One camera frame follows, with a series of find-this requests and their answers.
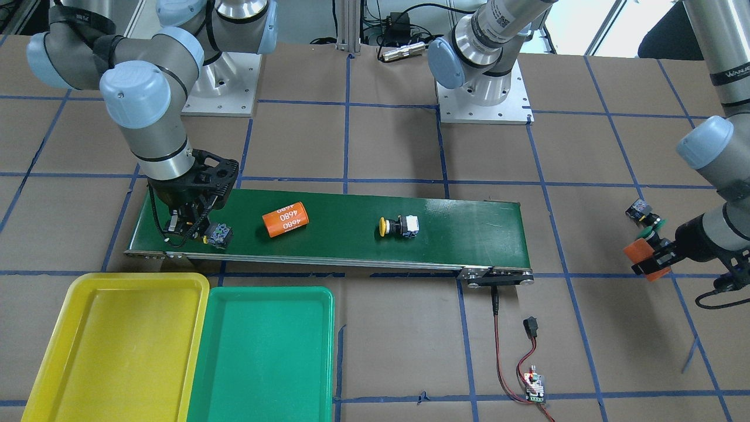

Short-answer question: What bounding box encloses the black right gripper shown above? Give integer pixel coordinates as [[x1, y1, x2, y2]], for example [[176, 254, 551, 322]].
[[148, 149, 239, 242]]

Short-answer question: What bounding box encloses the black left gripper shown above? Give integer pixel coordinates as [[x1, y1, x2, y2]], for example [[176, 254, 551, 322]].
[[630, 214, 749, 291]]

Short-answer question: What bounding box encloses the plain orange cylinder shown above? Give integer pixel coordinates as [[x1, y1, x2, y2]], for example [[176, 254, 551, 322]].
[[622, 238, 671, 281]]

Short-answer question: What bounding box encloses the green push button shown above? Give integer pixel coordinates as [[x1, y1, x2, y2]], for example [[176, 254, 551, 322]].
[[625, 198, 667, 232], [636, 226, 654, 239]]

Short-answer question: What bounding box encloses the yellow push button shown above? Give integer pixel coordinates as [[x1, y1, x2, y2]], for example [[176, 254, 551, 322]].
[[378, 215, 420, 238], [203, 223, 233, 250]]

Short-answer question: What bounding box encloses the orange cylinder with label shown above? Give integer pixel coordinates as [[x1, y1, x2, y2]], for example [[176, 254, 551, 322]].
[[261, 202, 310, 238]]

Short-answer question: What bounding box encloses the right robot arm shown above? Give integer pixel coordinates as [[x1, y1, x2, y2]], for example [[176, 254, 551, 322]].
[[26, 1, 278, 249]]

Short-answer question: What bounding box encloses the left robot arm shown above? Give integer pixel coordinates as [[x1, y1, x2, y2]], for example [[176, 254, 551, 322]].
[[428, 1, 749, 294]]

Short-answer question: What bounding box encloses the yellow plastic tray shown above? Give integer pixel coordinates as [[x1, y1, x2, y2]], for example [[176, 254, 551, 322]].
[[22, 273, 210, 421]]

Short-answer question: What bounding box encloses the green plastic tray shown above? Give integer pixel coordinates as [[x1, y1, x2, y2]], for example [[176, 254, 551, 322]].
[[187, 286, 335, 421]]

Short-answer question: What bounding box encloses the green conveyor belt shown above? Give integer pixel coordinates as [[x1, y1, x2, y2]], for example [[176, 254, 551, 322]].
[[125, 189, 534, 286]]

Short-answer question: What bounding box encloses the small motor controller board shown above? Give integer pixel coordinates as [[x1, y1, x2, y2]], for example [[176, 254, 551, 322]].
[[523, 371, 547, 405]]

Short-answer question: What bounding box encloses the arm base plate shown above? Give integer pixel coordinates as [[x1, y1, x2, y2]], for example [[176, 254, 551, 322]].
[[182, 52, 264, 117], [435, 62, 535, 125]]

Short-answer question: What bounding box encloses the red black power cable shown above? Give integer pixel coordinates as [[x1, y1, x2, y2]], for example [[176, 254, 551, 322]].
[[489, 286, 557, 422]]

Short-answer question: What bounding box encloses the aluminium frame post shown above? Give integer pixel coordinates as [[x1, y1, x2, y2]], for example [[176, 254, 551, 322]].
[[334, 0, 363, 58]]

